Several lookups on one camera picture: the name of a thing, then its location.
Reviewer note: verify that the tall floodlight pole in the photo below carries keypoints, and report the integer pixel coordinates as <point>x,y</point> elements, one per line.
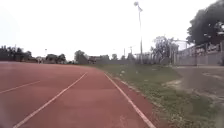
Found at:
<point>140,33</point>

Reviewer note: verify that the red running track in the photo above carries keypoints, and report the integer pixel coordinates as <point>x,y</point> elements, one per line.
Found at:
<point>83,100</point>

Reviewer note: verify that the grass strip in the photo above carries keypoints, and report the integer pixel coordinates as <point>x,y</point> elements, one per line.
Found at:
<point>160,86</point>

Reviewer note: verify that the row of trees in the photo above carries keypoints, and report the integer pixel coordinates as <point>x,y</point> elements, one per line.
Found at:
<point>13,54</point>

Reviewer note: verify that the building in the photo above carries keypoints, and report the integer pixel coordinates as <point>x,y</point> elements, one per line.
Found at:
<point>95,59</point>

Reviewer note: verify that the large dark tree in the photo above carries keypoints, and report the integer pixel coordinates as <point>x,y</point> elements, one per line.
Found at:
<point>206,23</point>

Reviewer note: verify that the grey fence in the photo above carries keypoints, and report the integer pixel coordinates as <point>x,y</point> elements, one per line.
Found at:
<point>200,57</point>

